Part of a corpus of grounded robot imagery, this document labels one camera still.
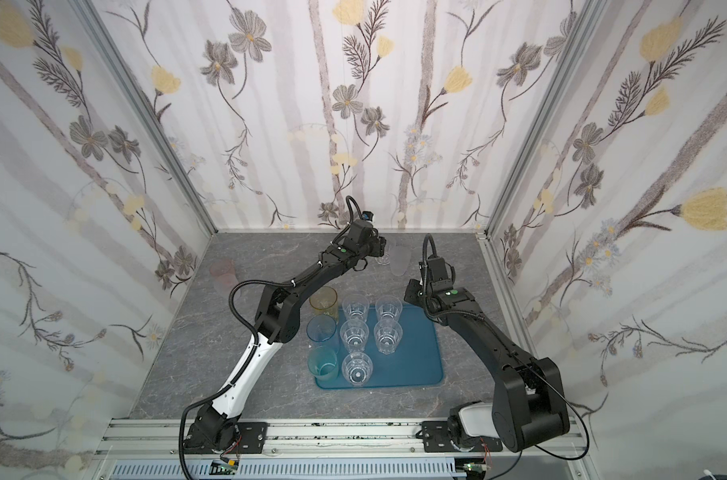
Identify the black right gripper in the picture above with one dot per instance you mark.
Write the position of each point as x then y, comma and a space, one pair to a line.
416, 293

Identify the teal plastic tray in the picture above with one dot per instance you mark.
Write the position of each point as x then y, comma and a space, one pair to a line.
417, 361

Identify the white slotted cable duct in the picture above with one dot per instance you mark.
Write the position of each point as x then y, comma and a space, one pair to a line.
252, 468

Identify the yellow transparent glass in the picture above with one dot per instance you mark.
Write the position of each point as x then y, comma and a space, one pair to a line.
325, 302

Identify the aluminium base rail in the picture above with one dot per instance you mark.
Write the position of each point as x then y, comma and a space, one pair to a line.
346, 439

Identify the pink transparent glass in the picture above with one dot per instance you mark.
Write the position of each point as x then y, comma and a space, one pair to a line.
222, 273

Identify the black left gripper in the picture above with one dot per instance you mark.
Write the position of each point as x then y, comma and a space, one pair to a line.
374, 243

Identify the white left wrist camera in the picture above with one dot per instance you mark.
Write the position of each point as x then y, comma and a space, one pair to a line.
367, 216

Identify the blue frosted glass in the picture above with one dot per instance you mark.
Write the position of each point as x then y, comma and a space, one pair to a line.
321, 331

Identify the clear faceted glass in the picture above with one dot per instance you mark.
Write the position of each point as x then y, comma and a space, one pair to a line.
354, 335
357, 368
356, 307
388, 335
388, 308

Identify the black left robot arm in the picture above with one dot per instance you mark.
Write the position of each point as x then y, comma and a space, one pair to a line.
210, 425

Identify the green frosted glass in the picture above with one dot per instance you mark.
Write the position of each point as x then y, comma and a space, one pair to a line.
322, 363

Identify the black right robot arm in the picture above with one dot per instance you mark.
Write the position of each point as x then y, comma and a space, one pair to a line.
529, 407

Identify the white frosted glass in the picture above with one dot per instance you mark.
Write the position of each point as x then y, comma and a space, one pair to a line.
400, 260

